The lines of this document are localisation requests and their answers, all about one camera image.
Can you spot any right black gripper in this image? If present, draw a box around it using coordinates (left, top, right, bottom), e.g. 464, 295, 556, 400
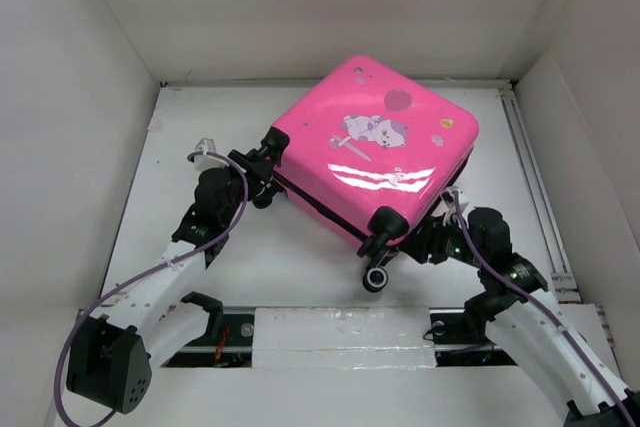
395, 211, 485, 268

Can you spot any pink hard-shell suitcase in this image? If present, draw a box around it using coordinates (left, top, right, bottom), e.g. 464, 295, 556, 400
254, 55, 479, 293

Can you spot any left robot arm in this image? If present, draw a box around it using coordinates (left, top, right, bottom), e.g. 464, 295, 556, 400
54, 146, 276, 425

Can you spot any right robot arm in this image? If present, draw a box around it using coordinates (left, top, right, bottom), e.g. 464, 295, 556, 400
401, 207, 639, 426

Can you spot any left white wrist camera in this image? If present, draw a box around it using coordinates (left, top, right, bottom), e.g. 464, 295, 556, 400
187, 138, 220, 172

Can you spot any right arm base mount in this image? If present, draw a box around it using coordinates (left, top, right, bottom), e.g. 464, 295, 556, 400
423, 307, 516, 368

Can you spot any aluminium rail right side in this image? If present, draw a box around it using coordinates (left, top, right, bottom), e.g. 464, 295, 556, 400
499, 82, 583, 305

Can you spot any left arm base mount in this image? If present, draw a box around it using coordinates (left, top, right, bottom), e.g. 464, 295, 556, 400
163, 292, 256, 368

